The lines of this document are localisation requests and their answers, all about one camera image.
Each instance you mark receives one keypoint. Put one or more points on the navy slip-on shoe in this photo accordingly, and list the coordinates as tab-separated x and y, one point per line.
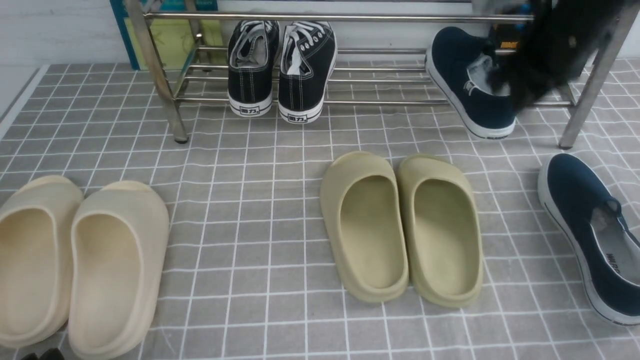
592	220
457	66

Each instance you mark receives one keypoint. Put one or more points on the olive green slipper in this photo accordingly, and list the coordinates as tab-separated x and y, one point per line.
442	230
359	202

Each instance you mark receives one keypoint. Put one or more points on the blue and yellow book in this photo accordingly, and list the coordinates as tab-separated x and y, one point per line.
173	38

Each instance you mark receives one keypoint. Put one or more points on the left black canvas sneaker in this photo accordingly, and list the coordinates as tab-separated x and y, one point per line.
252	52

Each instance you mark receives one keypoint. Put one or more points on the silver metal shoe rack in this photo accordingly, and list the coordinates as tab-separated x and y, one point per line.
142	17

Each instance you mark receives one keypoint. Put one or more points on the grey checkered tablecloth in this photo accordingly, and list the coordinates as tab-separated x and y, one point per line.
249	272

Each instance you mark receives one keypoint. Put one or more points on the cream foam slipper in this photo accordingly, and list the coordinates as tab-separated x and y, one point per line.
36	266
119	238

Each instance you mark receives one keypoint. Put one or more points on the right black canvas sneaker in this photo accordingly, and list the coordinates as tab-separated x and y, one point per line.
309	53

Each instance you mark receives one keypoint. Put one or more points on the right cream foam slipper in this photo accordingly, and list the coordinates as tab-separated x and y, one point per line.
119	238

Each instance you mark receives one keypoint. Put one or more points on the right olive green slipper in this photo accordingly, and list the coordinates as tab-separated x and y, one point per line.
442	230

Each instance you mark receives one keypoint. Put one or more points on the black image processing book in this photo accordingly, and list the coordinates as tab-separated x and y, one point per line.
508	35

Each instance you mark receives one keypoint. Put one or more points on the left olive green slipper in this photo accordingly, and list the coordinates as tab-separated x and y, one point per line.
359	202

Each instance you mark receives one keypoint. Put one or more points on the left cream foam slipper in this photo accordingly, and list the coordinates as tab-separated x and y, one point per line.
36	266

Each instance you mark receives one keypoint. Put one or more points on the black canvas sneaker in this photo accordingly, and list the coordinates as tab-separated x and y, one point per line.
252	52
309	53

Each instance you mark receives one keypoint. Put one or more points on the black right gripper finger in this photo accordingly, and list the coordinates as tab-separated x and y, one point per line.
525	85
501	75

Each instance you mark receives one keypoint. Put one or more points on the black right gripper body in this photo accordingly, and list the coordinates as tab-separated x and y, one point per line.
562	36

